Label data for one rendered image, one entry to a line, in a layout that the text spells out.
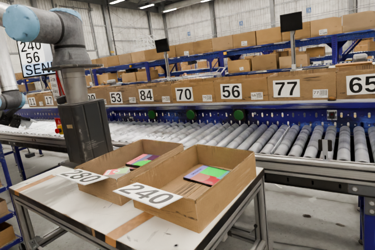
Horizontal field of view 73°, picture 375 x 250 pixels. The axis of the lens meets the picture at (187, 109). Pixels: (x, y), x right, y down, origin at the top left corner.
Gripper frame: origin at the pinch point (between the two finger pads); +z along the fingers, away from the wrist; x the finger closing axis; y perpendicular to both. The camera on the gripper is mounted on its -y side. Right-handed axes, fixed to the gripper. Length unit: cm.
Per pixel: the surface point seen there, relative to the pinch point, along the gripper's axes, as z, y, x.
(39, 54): 2, -52, -29
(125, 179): -18, 16, 114
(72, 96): -15, -14, 60
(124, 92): 70, -46, -1
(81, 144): -6, 8, 66
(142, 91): 70, -48, 21
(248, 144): 45, -11, 133
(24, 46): -5, -56, -42
